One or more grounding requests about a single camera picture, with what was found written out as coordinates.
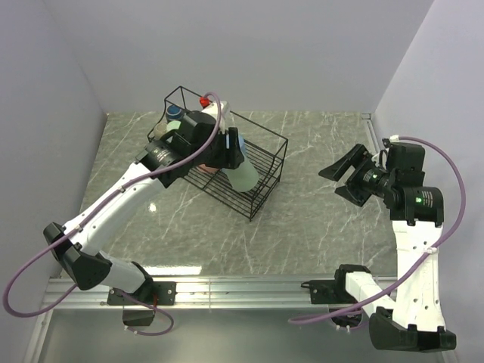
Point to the blue plastic tumbler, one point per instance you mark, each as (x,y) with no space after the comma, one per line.
(241,144)

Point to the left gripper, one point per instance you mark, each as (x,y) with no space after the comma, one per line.
(230,157)

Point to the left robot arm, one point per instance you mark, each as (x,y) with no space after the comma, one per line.
(78,244)

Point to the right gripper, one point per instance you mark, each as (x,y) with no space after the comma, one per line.
(336,169)

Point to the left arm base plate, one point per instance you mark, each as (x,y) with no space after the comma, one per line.
(156,293)

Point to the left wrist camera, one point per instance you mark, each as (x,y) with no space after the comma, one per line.
(211,107)

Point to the dark blue glazed mug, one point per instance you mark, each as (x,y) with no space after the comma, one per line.
(174,112)

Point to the aluminium side rail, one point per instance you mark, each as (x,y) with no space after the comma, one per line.
(374,145)

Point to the salmon pink plastic tumbler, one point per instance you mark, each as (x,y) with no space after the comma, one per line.
(207,169)

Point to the beige ceramic mug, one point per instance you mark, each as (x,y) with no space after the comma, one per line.
(159,130)

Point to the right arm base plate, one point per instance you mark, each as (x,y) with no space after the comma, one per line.
(322,292)

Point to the black wire dish rack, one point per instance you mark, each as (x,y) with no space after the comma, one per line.
(269,166)

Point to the aluminium mounting rail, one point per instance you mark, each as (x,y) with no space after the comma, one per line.
(202,292)

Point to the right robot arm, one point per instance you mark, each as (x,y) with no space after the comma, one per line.
(413,321)

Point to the green tumbler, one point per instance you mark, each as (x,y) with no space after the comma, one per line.
(173,125)
(244,177)

